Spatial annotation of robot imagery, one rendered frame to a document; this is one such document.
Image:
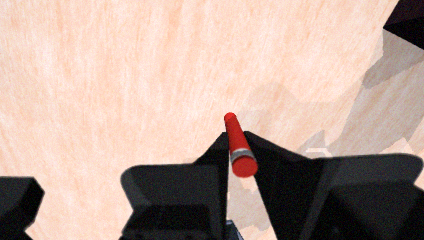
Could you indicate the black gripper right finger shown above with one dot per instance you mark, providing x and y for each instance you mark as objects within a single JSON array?
[{"x": 294, "y": 187}]

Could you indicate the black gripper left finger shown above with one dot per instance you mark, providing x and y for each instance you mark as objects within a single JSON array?
[{"x": 203, "y": 182}]

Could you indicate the blue-grey sloped panel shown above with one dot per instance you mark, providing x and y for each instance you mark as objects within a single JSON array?
[{"x": 232, "y": 232}]

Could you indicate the red peg with grey band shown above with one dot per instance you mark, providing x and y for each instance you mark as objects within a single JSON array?
[{"x": 243, "y": 162}]

